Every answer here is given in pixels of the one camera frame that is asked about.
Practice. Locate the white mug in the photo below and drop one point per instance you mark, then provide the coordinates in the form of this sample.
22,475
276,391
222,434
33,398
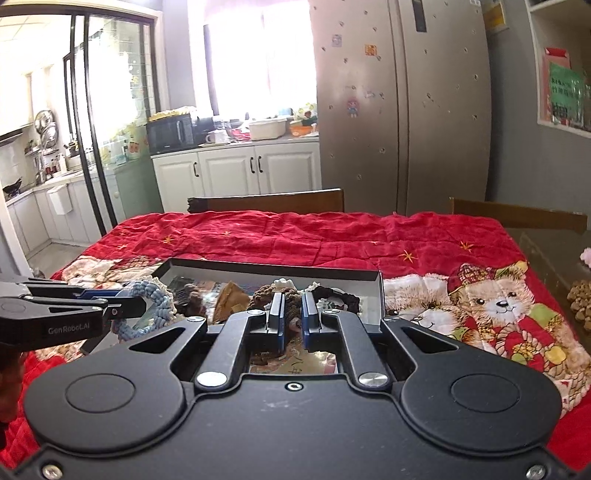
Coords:
216,136

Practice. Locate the white wall shelf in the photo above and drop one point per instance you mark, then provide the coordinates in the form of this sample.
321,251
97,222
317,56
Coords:
535,69

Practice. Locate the white plastic basin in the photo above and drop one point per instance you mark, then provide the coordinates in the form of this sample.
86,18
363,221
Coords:
268,129

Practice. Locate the dark brown fuzzy crochet scrunchie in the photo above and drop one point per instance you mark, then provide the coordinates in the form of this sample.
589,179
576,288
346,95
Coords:
191,300

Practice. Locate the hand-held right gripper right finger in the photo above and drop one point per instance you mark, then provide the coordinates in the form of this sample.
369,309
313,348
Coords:
308,321

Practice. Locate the cream crochet scrunchie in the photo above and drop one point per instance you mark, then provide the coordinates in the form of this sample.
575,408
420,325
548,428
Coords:
282,282

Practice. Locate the blue crochet scrunchie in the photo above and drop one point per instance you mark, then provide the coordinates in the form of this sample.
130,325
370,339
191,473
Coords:
159,295

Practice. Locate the brown triangular snack packet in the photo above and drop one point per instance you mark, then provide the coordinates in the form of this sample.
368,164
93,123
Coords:
233,302

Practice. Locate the brown lace-edged crochet scrunchie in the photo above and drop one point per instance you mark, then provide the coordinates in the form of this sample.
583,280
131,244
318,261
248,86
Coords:
339,297

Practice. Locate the cartoon fridge sticker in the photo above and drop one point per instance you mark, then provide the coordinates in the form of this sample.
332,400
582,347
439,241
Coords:
353,107

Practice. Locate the brown beaded mat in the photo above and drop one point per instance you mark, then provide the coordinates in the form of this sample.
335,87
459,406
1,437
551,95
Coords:
581,307

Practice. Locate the green printed poster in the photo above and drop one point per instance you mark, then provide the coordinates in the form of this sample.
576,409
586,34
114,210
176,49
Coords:
568,94

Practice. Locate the white kitchen cabinet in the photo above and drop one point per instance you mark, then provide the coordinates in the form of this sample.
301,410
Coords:
240,168

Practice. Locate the black shallow cardboard box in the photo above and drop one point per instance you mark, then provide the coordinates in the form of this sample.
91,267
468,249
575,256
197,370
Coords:
277,268

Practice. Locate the beige refrigerator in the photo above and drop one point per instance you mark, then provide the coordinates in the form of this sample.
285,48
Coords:
397,106

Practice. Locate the wooden chair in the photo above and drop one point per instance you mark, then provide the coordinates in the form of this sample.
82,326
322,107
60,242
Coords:
517,217
268,201

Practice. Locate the yellow fridge label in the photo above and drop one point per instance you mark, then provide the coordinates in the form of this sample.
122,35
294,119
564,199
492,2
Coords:
495,16

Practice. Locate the black-framed glass sliding door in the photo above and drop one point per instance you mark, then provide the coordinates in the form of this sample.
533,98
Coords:
92,115

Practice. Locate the black microwave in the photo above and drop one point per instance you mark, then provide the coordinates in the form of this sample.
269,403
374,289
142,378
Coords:
170,134

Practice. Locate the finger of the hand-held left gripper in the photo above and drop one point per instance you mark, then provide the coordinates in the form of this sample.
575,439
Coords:
99,294
127,308

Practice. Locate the pink cloth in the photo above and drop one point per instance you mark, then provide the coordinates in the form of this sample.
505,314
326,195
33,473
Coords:
586,256

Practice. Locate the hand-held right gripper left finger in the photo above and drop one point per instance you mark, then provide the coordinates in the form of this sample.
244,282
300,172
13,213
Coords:
277,321

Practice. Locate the white hanging bin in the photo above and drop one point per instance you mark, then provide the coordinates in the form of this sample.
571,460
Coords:
60,199

